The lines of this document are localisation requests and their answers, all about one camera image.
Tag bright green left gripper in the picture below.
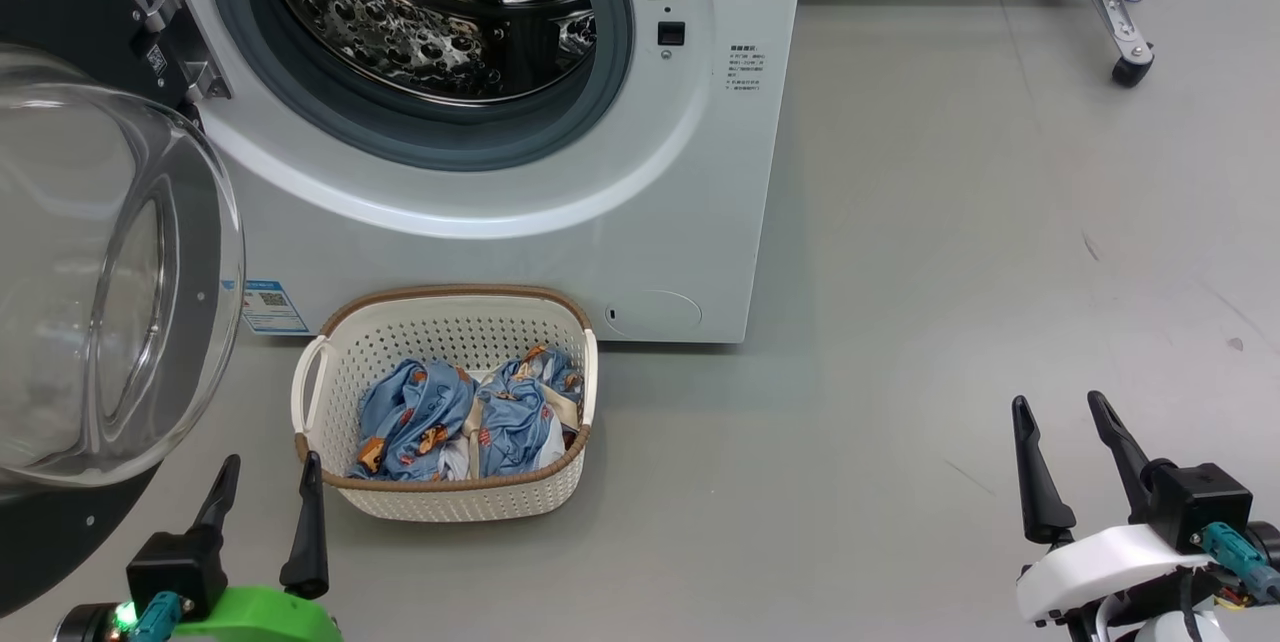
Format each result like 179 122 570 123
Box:
174 451 344 642

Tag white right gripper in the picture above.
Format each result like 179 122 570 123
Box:
1011 390 1217 626

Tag blue cartoon print garment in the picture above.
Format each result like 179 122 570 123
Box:
347 358 477 482

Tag blue cartoon garment beige trim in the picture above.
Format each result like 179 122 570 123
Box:
466 344 587 480

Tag round glass washing machine door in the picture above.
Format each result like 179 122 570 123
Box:
0 0 247 619

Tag white perforated basket brown rim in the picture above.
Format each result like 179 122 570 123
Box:
290 284 600 524

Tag white front-load washing machine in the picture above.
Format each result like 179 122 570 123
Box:
100 0 809 344

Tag teal left camera cable plug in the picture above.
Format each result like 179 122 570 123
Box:
128 592 184 642

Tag teal camera cable plug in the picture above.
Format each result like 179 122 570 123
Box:
128 592 184 642
1200 522 1280 605

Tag teal right camera cable plug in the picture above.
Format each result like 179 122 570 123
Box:
1200 522 1280 605

